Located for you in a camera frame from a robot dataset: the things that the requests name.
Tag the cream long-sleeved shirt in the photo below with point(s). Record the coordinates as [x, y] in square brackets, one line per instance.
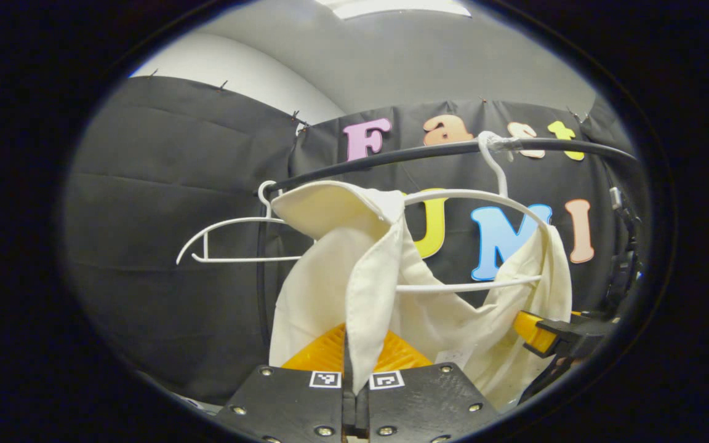
[330, 289]

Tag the ceiling light panel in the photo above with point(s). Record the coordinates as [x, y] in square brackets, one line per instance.
[391, 6]

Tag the black backdrop cloth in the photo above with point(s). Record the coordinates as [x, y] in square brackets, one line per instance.
[176, 184]

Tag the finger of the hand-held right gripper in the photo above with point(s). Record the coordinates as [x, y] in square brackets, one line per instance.
[530, 329]

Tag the black metal clothes rack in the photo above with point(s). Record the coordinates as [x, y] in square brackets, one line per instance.
[422, 152]

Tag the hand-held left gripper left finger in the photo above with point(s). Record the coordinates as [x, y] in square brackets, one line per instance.
[293, 406]

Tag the white plastic hanger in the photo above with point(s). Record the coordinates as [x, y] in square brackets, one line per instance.
[453, 287]
[244, 259]

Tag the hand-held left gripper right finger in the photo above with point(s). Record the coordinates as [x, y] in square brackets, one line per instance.
[422, 406]

